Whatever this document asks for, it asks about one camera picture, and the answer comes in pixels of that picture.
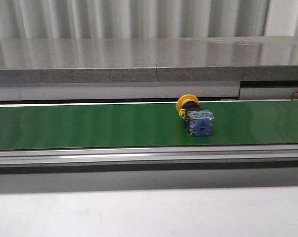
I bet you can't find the green conveyor belt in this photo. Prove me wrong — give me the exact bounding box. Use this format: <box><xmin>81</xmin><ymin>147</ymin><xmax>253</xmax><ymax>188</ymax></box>
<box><xmin>0</xmin><ymin>100</ymin><xmax>298</xmax><ymax>150</ymax></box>

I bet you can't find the yellow mushroom push button switch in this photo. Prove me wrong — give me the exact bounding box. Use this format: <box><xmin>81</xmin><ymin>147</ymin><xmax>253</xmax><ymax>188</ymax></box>
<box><xmin>176</xmin><ymin>94</ymin><xmax>214</xmax><ymax>136</ymax></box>

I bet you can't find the white pleated curtain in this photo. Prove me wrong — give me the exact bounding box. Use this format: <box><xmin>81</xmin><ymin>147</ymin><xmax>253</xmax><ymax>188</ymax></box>
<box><xmin>0</xmin><ymin>0</ymin><xmax>298</xmax><ymax>39</ymax></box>

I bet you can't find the grey speckled stone counter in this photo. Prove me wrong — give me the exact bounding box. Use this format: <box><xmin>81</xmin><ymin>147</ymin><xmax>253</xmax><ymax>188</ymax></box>
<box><xmin>0</xmin><ymin>36</ymin><xmax>298</xmax><ymax>102</ymax></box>

